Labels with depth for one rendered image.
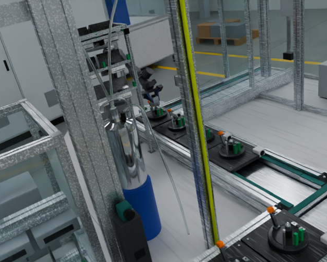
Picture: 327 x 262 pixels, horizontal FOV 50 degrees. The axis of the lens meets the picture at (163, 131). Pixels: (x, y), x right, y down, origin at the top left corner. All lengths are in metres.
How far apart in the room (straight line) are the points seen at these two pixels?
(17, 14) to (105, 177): 0.49
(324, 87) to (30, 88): 3.78
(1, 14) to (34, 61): 4.23
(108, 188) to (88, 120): 0.23
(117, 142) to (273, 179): 0.81
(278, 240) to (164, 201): 0.65
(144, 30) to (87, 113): 5.81
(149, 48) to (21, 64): 2.66
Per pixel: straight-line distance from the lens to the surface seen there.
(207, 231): 1.43
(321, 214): 1.59
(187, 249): 1.53
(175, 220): 1.67
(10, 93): 5.06
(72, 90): 0.93
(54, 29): 0.90
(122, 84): 2.06
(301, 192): 1.69
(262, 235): 1.40
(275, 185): 1.72
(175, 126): 2.19
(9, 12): 0.92
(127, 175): 1.40
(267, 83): 2.85
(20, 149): 1.03
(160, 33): 6.97
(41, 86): 5.20
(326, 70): 2.64
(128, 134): 1.32
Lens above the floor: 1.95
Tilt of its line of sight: 26 degrees down
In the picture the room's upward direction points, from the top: 11 degrees counter-clockwise
